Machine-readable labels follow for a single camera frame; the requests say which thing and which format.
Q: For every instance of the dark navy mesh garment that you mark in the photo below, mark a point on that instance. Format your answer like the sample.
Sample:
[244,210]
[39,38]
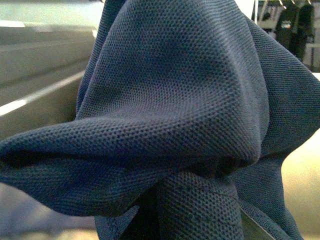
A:
[184,117]

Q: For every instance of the grey front-load washing machine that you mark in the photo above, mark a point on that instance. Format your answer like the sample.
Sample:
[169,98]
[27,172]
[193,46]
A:
[45,46]

